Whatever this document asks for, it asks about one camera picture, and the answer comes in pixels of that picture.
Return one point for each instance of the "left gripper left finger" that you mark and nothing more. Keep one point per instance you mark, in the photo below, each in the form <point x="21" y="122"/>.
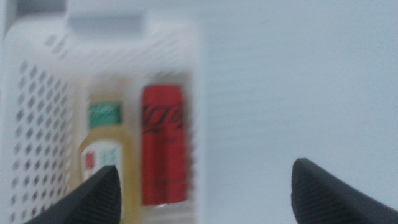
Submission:
<point x="93" y="202"/>

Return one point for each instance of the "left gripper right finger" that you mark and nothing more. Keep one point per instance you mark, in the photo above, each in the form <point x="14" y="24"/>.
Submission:
<point x="323" y="199"/>

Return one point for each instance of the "yellow tea bottle clear cap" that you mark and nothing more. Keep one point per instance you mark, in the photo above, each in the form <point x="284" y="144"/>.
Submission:
<point x="105" y="143"/>

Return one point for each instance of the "red cola can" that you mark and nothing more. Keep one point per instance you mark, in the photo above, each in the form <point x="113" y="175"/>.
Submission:
<point x="164" y="149"/>

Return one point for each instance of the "white perforated plastic basket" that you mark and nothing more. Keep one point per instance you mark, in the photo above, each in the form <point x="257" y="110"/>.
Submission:
<point x="40" y="93"/>

